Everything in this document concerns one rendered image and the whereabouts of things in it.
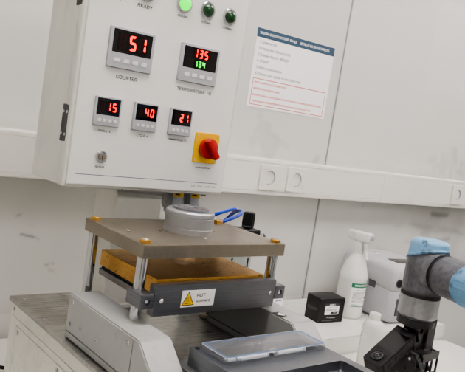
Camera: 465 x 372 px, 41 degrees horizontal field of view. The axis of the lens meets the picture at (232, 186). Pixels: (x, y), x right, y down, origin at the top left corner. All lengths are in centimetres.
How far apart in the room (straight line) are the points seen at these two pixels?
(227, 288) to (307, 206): 99
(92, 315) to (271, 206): 98
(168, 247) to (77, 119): 27
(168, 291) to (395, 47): 143
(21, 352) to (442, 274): 75
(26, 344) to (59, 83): 44
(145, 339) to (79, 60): 45
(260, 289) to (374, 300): 93
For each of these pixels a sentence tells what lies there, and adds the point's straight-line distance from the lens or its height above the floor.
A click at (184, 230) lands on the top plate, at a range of 98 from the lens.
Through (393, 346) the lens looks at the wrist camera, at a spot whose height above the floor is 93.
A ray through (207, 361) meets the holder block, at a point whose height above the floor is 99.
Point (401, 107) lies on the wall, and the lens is 218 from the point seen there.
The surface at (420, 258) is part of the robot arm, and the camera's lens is 123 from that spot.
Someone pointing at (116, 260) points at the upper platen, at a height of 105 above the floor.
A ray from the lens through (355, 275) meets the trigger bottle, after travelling 183.
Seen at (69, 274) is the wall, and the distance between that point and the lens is 154.
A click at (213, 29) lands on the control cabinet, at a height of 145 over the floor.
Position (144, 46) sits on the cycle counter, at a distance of 108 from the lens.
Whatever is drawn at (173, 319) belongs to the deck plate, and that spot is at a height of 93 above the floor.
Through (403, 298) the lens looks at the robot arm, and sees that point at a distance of 126.
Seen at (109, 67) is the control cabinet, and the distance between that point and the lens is 105.
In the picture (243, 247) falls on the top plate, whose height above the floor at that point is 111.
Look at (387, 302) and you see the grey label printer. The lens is 187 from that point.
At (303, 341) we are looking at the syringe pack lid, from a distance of 92.
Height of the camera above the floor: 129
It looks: 6 degrees down
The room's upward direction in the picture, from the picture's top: 9 degrees clockwise
